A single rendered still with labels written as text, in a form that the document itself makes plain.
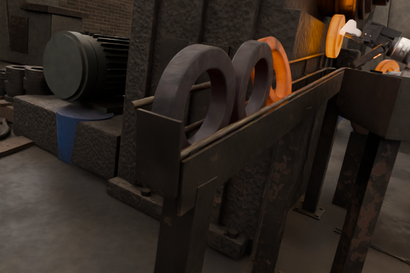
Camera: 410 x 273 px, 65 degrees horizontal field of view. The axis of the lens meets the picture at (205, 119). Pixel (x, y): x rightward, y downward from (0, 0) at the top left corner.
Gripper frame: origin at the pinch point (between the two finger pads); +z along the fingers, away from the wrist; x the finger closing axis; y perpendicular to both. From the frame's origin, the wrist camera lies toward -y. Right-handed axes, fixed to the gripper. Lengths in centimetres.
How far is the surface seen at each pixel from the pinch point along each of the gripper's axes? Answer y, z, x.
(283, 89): -18, -5, 48
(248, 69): -12, -6, 78
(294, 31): -4.9, 5.5, 27.9
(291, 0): 3.5, 12.8, 22.0
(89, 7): -140, 591, -376
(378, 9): 40, 32, -299
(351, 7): 9.8, 0.5, -6.4
